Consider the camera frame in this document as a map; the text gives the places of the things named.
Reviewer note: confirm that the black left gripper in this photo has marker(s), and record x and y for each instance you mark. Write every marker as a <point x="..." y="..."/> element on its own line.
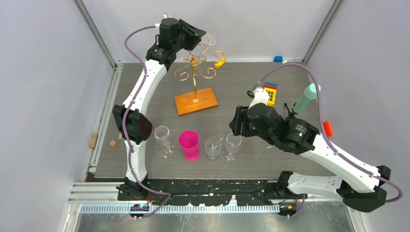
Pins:
<point x="195" y="38"/>

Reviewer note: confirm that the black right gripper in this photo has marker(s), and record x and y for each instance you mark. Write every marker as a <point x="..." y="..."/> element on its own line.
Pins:
<point x="235" y="124"/>

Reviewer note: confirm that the clear ribbed wine glass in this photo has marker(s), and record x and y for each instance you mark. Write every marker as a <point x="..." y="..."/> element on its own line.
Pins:
<point x="213" y="147"/>

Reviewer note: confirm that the pink plastic wine glass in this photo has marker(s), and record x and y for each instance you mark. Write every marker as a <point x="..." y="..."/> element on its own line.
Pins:
<point x="189" y="143"/>

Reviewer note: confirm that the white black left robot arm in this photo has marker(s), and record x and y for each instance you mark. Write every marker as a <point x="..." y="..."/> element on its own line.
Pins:
<point x="130" y="116"/>

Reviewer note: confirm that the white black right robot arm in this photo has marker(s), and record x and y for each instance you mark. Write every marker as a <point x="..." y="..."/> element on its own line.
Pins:
<point x="357" y="184"/>

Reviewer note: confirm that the orange wooden rack base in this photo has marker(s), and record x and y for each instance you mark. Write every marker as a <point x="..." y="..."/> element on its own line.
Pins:
<point x="194" y="102"/>

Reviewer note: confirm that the black mini tripod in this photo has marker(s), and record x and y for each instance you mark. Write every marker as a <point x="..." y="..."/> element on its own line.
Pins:
<point x="290" y="110"/>

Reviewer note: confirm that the yellow toy brick building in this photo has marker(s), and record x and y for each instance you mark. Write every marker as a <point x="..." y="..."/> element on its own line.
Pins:
<point x="271" y="89"/>

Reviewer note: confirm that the yellow curved toy block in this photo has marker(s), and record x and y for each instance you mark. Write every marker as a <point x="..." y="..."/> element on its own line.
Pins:
<point x="219" y="63"/>

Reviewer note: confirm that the mint green microphone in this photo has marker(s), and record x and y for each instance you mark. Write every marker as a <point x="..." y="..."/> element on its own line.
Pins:
<point x="309" y="94"/>

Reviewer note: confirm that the blue small block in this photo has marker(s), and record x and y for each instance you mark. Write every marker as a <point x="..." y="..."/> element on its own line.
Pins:
<point x="278" y="59"/>

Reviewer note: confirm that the red small block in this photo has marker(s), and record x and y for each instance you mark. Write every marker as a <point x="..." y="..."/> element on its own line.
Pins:
<point x="327" y="128"/>

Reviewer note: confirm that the small wooden cube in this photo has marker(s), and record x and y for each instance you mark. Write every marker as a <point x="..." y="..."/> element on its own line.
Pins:
<point x="113" y="143"/>

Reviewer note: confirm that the wooden block outside table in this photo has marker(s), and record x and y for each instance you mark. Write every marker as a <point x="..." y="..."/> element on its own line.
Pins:
<point x="94" y="141"/>

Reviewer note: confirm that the gold wire glass rack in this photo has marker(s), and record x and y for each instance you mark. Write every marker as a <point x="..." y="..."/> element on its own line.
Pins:
<point x="197" y="64"/>

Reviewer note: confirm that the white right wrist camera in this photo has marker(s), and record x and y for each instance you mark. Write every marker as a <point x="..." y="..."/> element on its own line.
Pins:
<point x="260" y="96"/>

